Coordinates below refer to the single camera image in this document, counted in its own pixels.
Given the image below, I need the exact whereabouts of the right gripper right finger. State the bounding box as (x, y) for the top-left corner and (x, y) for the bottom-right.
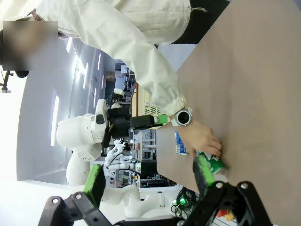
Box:
(185, 155), (273, 226)

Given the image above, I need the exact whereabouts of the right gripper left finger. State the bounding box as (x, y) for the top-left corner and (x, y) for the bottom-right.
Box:
(37, 164), (114, 226)

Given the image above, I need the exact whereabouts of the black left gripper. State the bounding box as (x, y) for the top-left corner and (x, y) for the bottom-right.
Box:
(107, 107), (168, 140)

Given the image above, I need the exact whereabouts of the green drink can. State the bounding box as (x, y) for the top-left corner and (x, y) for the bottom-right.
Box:
(196, 150), (229, 177)

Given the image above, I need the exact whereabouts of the blue drink can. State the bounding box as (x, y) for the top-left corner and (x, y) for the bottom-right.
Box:
(174, 129), (189, 156)

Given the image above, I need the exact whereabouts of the person's left forearm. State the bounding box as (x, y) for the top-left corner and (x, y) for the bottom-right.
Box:
(127, 42), (189, 118)

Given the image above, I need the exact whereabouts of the cream plastic shopping basket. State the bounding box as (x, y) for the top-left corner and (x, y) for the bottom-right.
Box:
(130, 82), (165, 117)

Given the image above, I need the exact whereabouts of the person's left hand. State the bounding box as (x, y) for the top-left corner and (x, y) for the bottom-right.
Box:
(180, 119), (223, 158)

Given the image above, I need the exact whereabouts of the white humanoid robot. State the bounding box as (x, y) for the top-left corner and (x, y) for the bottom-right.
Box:
(104, 138), (133, 169)

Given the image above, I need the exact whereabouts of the white wrist watch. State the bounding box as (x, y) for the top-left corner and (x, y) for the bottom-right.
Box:
(169, 107), (193, 127)

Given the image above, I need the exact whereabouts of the red emergency stop button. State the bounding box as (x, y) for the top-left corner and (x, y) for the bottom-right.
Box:
(216, 208), (236, 222)

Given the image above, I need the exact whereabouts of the person in white jacket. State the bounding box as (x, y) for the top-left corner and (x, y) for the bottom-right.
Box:
(0, 0), (230, 78)

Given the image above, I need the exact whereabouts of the black cable bundle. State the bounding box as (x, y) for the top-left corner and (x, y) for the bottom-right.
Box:
(170, 187), (200, 217)

